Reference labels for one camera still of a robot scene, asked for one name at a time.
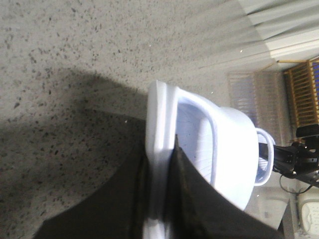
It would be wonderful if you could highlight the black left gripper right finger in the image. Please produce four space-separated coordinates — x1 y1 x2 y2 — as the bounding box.
163 135 284 239

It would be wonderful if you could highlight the pale green curtain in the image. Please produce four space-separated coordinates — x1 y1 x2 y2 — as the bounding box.
198 0 319 72

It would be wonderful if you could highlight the wooden slatted rack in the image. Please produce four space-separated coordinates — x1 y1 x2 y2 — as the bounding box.
284 57 319 127

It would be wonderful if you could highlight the black cable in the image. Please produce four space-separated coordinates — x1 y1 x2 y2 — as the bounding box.
278 174 316 195

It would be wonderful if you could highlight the light blue slipper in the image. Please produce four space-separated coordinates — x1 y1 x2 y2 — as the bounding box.
143 81 259 239
254 128 275 186

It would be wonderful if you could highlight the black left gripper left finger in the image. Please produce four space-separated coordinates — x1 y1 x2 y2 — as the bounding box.
34 142 148 239

